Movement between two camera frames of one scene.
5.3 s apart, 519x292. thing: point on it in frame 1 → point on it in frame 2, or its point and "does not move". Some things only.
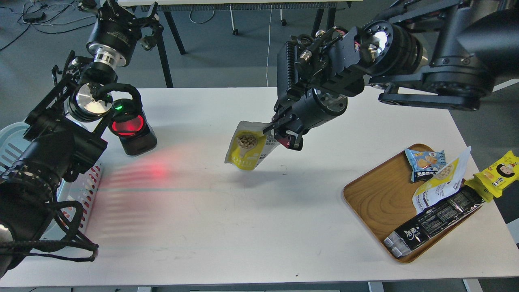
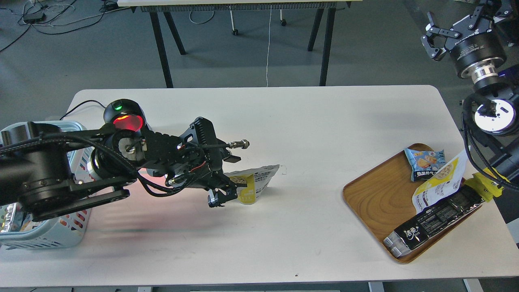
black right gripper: (308, 108) → (478, 55)
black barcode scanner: (127, 122) does not move
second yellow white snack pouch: (445, 184) does not move
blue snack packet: (425, 164) does not move
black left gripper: (116, 32) → (210, 175)
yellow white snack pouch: (249, 146) → (257, 179)
